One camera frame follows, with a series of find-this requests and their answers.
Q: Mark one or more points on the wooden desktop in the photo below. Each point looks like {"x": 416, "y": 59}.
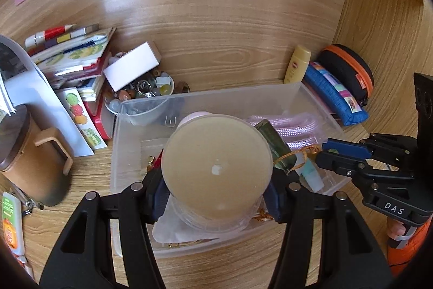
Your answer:
{"x": 91, "y": 180}

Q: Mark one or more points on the fruit print sticker strip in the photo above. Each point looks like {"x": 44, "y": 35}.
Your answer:
{"x": 81, "y": 119}

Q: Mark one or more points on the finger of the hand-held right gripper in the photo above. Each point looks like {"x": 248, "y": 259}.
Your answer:
{"x": 341, "y": 146}
{"x": 338, "y": 167}

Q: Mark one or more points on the red book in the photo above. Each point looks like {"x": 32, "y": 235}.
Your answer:
{"x": 101, "y": 113}

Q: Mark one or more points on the person's right hand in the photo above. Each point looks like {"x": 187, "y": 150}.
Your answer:
{"x": 395, "y": 228}

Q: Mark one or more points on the clear bowl of marbles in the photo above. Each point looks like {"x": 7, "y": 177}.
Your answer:
{"x": 145, "y": 109}

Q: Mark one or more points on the clear plastic bin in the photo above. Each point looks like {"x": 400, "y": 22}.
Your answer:
{"x": 135, "y": 153}

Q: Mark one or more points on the round container tan lid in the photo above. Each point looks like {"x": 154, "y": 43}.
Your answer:
{"x": 216, "y": 167}

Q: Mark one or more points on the green orange packet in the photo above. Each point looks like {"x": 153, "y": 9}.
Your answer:
{"x": 13, "y": 224}

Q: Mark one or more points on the small power plug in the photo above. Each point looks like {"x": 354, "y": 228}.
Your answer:
{"x": 170, "y": 121}

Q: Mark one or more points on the small metal tool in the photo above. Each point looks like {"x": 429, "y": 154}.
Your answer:
{"x": 28, "y": 202}

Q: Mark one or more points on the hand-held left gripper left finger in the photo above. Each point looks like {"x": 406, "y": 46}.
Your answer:
{"x": 156, "y": 202}

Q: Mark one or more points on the yellow lotion bottle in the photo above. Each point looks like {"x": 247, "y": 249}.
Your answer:
{"x": 297, "y": 67}

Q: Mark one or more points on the red white pen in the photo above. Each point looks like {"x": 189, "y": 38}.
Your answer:
{"x": 50, "y": 34}

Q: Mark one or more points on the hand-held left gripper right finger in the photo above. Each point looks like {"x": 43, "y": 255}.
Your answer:
{"x": 272, "y": 204}

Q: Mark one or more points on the colour banded marker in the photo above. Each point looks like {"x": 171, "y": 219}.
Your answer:
{"x": 72, "y": 35}

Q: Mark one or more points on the black case orange zipper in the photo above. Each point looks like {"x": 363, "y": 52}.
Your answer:
{"x": 348, "y": 65}

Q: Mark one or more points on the white cardboard box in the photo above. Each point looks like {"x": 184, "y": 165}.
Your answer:
{"x": 132, "y": 65}

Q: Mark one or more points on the wooden mug with lid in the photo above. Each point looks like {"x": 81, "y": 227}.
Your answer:
{"x": 30, "y": 160}

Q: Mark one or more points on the stack of books and packets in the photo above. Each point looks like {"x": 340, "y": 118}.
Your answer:
{"x": 77, "y": 52}

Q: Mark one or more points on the red velvet pouch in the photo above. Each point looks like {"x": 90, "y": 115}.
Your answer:
{"x": 158, "y": 161}

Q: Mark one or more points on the mint green tube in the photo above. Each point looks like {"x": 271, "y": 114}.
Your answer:
{"x": 313, "y": 177}

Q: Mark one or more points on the blue pencil case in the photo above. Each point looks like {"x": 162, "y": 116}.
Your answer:
{"x": 335, "y": 96}

